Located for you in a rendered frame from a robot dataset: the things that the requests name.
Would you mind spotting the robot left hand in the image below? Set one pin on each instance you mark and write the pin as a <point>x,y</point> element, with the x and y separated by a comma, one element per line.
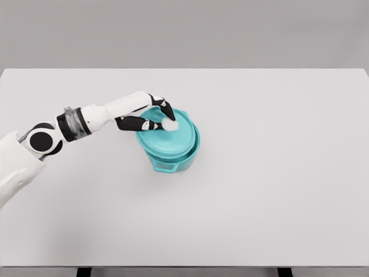
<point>131,104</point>

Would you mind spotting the teal pot lid white knob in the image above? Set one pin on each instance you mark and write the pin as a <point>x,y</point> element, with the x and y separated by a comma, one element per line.
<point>167,141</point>

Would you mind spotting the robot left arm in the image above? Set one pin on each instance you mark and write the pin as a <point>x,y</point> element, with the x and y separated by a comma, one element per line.
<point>43,141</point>

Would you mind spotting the teal pot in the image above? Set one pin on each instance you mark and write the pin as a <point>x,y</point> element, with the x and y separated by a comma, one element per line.
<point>178,161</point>

